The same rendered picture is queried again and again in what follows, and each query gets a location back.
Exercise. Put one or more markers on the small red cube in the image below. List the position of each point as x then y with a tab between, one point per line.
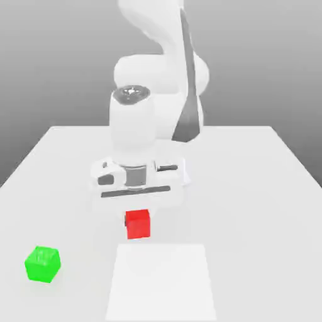
138	224

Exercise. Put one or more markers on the small green cube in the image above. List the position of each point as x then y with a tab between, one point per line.
42	264

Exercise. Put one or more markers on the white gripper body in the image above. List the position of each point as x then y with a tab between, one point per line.
135	201

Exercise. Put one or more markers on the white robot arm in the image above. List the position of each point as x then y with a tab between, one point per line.
130	125

